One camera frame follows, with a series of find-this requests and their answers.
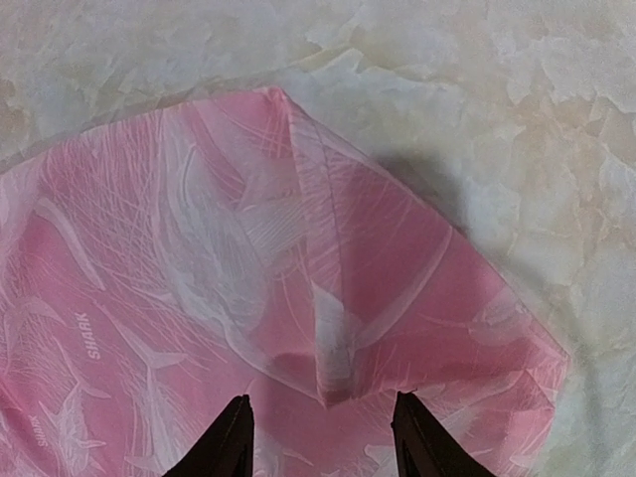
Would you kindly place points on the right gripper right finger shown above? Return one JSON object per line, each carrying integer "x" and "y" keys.
{"x": 424, "y": 448}

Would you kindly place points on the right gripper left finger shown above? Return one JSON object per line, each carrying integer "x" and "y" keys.
{"x": 225, "y": 449}

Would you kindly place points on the pink patterned shorts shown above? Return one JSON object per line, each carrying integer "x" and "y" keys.
{"x": 156, "y": 267}

